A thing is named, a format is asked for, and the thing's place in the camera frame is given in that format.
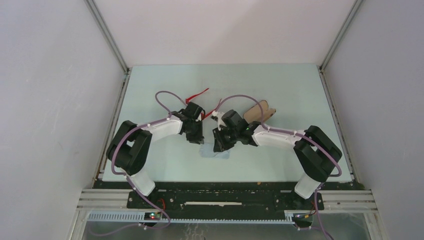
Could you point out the white slotted cable duct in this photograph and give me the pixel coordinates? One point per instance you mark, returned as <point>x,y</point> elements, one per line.
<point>139,217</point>

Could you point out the brown plaid glasses case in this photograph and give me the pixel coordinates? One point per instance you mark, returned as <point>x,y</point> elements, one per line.
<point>259,112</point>

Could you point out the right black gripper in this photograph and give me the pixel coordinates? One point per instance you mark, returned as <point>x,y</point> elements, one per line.
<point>221,145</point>

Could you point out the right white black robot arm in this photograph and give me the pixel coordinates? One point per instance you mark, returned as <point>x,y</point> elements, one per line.
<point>317,153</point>

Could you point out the right aluminium frame post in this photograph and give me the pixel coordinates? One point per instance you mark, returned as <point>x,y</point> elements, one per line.
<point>341,33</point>

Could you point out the aluminium frame post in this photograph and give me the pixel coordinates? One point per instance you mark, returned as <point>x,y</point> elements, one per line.
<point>341,33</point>
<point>107,34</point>

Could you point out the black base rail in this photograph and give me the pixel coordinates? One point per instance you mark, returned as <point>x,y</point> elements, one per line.
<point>227,200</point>

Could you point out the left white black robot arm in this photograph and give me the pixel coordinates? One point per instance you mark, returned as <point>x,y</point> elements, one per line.
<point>129,148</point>

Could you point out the light blue cleaning cloth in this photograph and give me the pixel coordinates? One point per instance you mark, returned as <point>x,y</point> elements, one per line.
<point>207,151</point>

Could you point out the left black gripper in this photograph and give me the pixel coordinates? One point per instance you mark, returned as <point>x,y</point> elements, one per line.
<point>198,138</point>

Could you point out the left aluminium frame post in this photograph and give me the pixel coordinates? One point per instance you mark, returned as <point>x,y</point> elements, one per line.
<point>107,34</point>

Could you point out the red sunglasses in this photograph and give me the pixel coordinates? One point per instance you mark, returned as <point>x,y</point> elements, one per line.
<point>204,102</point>

